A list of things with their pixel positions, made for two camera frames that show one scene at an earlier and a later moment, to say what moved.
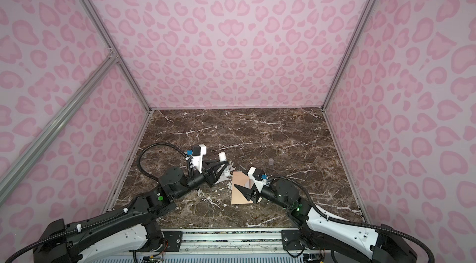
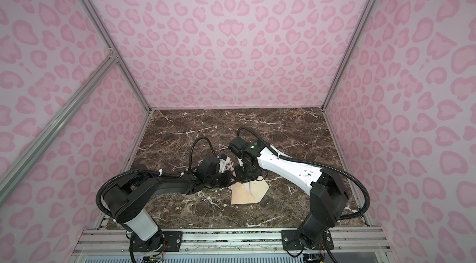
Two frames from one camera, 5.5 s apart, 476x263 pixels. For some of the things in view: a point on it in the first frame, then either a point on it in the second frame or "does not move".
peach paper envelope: x=240 y=178 does not move
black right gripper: x=249 y=195 → x=243 y=179
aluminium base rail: x=232 y=242 does not move
